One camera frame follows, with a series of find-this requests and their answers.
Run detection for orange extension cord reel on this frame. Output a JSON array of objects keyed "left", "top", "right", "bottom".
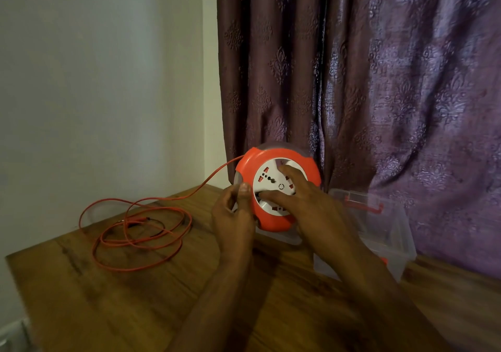
[{"left": 234, "top": 142, "right": 323, "bottom": 233}]

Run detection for clear plastic lid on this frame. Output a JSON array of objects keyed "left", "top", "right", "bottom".
[{"left": 256, "top": 226, "right": 303, "bottom": 246}]

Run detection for person's left forearm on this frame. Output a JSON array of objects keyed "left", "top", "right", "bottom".
[{"left": 166, "top": 260, "right": 253, "bottom": 352}]

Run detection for orange power cord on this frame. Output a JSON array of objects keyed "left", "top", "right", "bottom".
[{"left": 79, "top": 155, "right": 245, "bottom": 273}]

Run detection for person's left hand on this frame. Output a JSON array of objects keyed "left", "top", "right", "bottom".
[{"left": 211, "top": 182, "right": 257, "bottom": 264}]

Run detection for person's right hand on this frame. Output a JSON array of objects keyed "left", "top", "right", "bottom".
[{"left": 258, "top": 164, "right": 363, "bottom": 266}]

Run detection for purple patterned curtain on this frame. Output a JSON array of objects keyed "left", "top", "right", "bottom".
[{"left": 216, "top": 0, "right": 501, "bottom": 278}]

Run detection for person's right forearm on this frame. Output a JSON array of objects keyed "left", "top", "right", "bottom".
[{"left": 328, "top": 245, "right": 455, "bottom": 352}]

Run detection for clear plastic box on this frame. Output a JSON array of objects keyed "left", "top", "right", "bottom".
[{"left": 313, "top": 188, "right": 418, "bottom": 282}]

